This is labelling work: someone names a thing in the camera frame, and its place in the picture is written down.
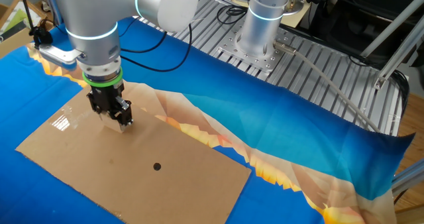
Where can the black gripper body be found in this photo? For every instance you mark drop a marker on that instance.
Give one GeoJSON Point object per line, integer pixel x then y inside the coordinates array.
{"type": "Point", "coordinates": [106, 96]}

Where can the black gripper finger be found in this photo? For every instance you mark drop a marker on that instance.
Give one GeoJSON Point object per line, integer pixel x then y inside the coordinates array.
{"type": "Point", "coordinates": [124, 114]}
{"type": "Point", "coordinates": [92, 106]}

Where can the small wooden block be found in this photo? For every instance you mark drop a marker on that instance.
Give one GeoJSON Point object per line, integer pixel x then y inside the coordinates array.
{"type": "Point", "coordinates": [112, 124]}

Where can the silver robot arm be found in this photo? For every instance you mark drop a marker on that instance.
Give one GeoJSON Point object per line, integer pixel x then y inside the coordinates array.
{"type": "Point", "coordinates": [89, 15]}

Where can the brown cardboard sheet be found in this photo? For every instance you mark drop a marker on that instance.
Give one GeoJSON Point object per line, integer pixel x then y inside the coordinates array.
{"type": "Point", "coordinates": [132, 184]}

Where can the open cardboard box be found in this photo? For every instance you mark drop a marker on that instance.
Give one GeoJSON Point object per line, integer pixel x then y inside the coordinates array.
{"type": "Point", "coordinates": [15, 43]}

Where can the green white booklet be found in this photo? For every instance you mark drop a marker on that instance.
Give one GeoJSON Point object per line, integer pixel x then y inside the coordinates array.
{"type": "Point", "coordinates": [16, 18]}

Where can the blue mountain print cloth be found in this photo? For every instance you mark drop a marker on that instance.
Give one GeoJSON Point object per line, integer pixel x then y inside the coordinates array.
{"type": "Point", "coordinates": [265, 118]}

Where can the silver base mounting plate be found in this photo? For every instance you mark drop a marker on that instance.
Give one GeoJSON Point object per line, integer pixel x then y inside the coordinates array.
{"type": "Point", "coordinates": [265, 60]}

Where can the black office chair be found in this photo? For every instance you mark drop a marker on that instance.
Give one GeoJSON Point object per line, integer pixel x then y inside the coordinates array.
{"type": "Point", "coordinates": [364, 18]}

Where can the silver camera bracket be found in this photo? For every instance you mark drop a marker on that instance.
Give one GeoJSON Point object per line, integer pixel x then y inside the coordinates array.
{"type": "Point", "coordinates": [56, 55]}

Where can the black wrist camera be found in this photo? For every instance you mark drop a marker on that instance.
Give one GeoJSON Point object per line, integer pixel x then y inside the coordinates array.
{"type": "Point", "coordinates": [41, 36]}

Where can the aluminium frame profile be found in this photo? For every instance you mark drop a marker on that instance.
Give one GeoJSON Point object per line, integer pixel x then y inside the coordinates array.
{"type": "Point", "coordinates": [409, 177]}
{"type": "Point", "coordinates": [397, 60]}
{"type": "Point", "coordinates": [391, 25]}

